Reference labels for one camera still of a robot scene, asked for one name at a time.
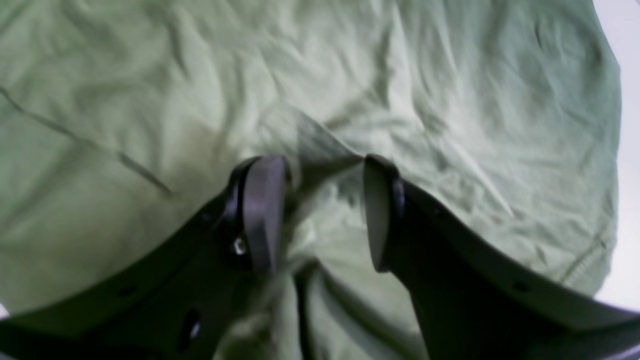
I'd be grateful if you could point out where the green T-shirt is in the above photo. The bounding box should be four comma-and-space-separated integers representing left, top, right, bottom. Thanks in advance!
0, 0, 621, 360

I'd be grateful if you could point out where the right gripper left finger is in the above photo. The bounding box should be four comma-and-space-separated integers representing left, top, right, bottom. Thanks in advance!
1, 156, 288, 360

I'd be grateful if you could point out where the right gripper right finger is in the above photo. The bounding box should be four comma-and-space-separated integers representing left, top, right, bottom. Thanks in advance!
363, 153, 640, 360

